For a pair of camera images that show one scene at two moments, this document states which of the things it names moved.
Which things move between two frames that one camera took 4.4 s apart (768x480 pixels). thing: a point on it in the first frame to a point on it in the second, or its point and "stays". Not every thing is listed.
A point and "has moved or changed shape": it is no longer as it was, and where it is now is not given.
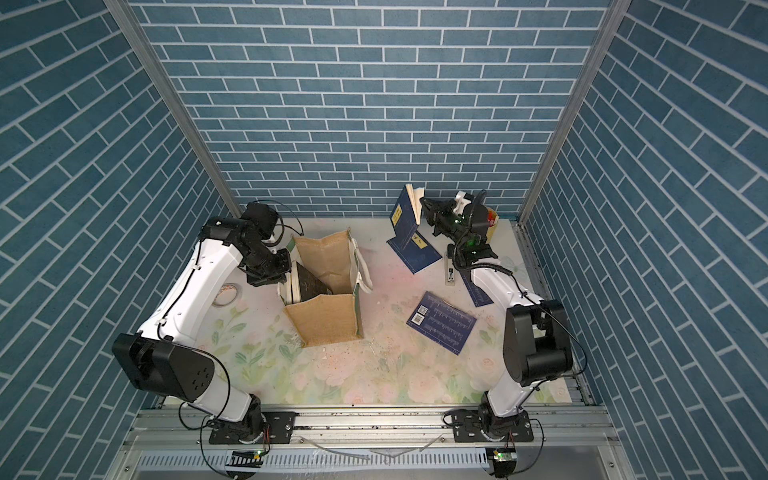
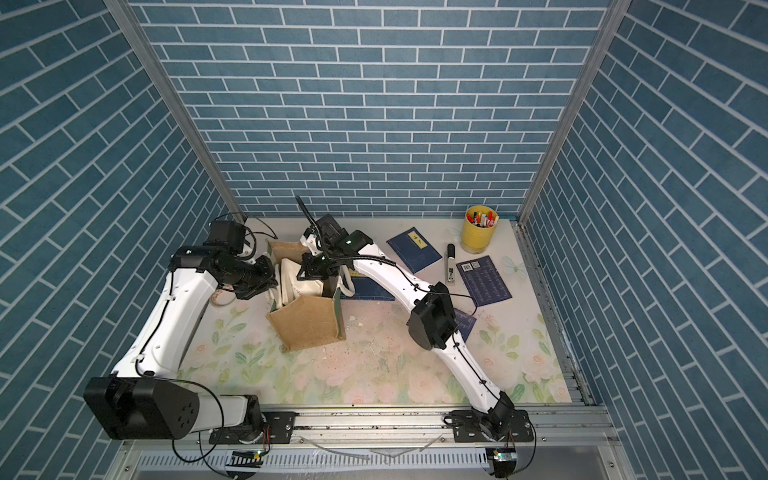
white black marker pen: [450, 258] stays
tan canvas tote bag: [337, 261] has moved or changed shape
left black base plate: [278, 429] stays
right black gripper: [437, 217] to [312, 273]
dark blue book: [417, 254] stays
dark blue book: [405, 215] to [367, 289]
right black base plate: [467, 427] stays
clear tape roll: [225, 295] stays
